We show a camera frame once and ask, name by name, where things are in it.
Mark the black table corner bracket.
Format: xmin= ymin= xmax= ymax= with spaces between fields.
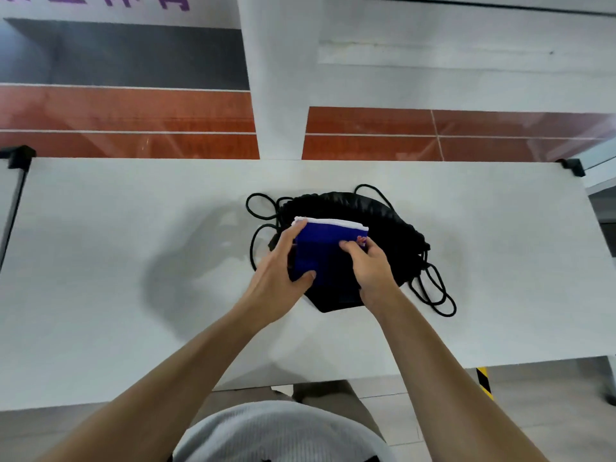
xmin=0 ymin=145 xmax=37 ymax=170
xmin=555 ymin=158 xmax=587 ymax=178

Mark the yellow black striped table leg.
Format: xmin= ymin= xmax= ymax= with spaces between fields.
xmin=475 ymin=366 xmax=495 ymax=401

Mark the blue cloth white edge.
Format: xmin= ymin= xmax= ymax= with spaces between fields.
xmin=288 ymin=216 xmax=370 ymax=290

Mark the person's left forearm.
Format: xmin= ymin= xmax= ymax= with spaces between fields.
xmin=36 ymin=303 xmax=277 ymax=462

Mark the person's right forearm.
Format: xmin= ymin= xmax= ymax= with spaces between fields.
xmin=363 ymin=289 xmax=550 ymax=462

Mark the person's left hand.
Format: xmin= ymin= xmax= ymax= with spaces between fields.
xmin=239 ymin=220 xmax=317 ymax=330

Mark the purple lettered wall sign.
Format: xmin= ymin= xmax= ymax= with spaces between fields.
xmin=0 ymin=0 xmax=192 ymax=13

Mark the grey metal table frame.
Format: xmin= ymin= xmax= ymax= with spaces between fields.
xmin=0 ymin=167 xmax=30 ymax=274

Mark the grey table leg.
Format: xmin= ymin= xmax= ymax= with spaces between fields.
xmin=604 ymin=355 xmax=616 ymax=406

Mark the person's right hand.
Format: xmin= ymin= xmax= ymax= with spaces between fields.
xmin=339 ymin=235 xmax=403 ymax=311

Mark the person's grey ribbed shirt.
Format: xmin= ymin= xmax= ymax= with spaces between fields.
xmin=172 ymin=400 xmax=398 ymax=462

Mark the black drawstring bag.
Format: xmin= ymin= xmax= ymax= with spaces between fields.
xmin=245 ymin=184 xmax=457 ymax=318

